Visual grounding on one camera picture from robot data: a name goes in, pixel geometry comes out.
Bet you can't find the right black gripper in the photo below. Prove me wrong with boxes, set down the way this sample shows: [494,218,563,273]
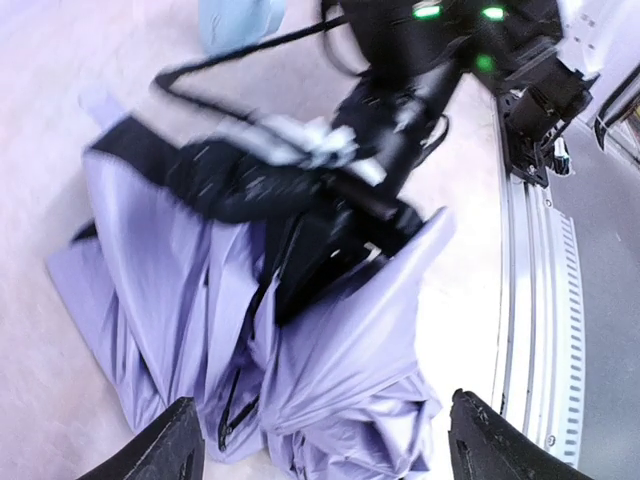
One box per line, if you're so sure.
[174,76,450,324]

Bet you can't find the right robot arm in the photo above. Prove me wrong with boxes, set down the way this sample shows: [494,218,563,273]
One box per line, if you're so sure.
[186,1,598,318]

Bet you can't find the front aluminium rail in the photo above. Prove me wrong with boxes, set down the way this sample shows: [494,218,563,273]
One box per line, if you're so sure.
[490,164,586,467]

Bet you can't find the lavender folding umbrella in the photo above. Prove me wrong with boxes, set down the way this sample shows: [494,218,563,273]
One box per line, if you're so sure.
[48,116,454,479]

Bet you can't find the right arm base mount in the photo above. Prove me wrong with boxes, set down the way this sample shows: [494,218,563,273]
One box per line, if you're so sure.
[497,61,599,188]

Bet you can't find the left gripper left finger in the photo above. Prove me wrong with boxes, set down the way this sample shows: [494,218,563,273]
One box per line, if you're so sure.
[108,397,204,480]

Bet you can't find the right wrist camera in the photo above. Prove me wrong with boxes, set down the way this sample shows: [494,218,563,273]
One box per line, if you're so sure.
[242,115,386,186]

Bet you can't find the light blue mug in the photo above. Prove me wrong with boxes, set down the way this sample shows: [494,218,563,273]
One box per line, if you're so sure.
[198,0,286,56]

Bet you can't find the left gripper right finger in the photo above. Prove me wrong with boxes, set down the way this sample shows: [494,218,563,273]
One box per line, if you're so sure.
[448,389,590,480]

